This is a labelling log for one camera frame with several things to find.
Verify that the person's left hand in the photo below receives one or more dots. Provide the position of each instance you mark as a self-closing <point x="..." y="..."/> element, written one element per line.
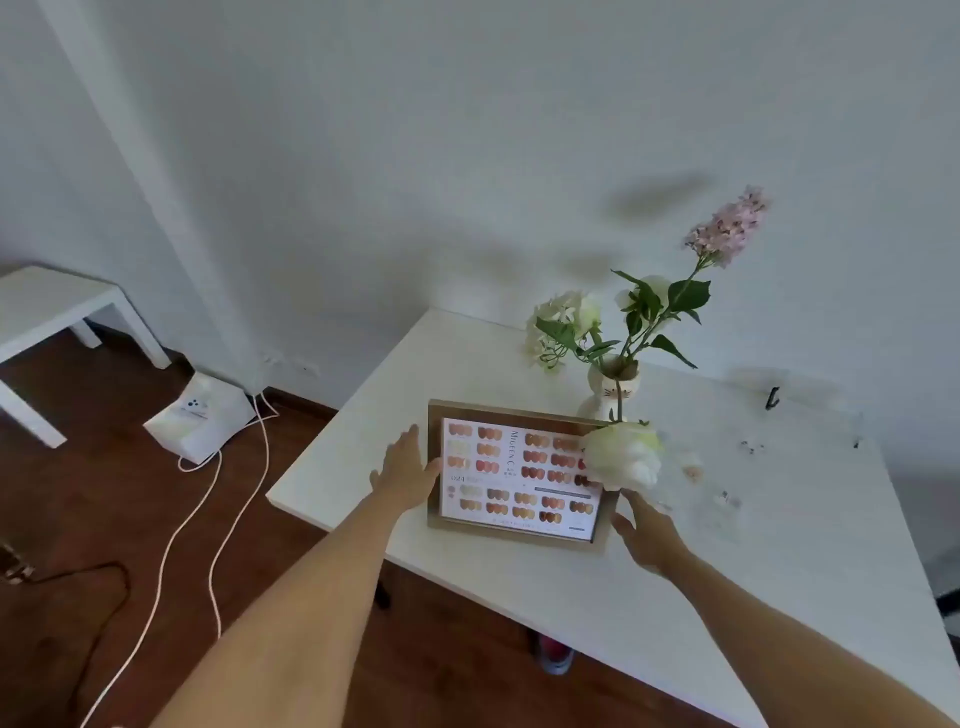
<point x="401" y="476"/>

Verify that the person's right hand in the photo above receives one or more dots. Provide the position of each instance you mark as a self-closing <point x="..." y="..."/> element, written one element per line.
<point x="651" y="541"/>

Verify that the person's left thumb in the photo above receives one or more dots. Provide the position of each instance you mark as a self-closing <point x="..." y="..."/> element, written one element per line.
<point x="430" y="471"/>

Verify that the person's right thumb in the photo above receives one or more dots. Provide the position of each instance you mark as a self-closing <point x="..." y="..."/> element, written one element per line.
<point x="622" y="526"/>

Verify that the framed nail colour chart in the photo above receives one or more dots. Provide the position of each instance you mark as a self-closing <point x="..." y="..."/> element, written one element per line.
<point x="517" y="491"/>

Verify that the person's right forearm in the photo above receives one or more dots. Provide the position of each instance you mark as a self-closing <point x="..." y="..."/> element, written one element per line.
<point x="787" y="637"/>

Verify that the person's left forearm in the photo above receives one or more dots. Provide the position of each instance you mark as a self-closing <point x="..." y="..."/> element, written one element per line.
<point x="300" y="615"/>

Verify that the white rose flower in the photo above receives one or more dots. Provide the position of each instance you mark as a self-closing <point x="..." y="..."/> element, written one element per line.
<point x="622" y="456"/>

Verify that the small clear bottle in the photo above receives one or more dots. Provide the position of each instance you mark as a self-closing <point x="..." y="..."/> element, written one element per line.
<point x="690" y="465"/>

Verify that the clear acrylic box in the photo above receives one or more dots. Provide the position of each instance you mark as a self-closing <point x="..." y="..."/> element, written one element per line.
<point x="721" y="506"/>

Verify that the white cat-face vase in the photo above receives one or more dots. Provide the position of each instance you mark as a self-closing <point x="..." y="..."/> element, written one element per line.
<point x="619" y="388"/>

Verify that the red shoe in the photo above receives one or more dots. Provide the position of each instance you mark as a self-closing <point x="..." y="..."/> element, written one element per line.
<point x="555" y="654"/>

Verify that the small black clip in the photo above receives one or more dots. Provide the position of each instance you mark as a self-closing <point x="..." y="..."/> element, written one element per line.
<point x="773" y="398"/>

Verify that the white hydrangea flower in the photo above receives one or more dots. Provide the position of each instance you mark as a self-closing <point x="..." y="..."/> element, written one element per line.
<point x="559" y="319"/>

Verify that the white box device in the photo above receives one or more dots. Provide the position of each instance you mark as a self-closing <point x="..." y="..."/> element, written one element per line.
<point x="201" y="416"/>

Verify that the small white flower bloom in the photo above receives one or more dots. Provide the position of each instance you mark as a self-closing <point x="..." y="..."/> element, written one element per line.
<point x="654" y="289"/>

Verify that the pink lilac flower stem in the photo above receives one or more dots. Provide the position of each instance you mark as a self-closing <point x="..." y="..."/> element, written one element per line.
<point x="724" y="225"/>

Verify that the white side table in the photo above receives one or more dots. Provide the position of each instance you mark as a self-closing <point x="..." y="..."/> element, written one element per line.
<point x="52" y="300"/>

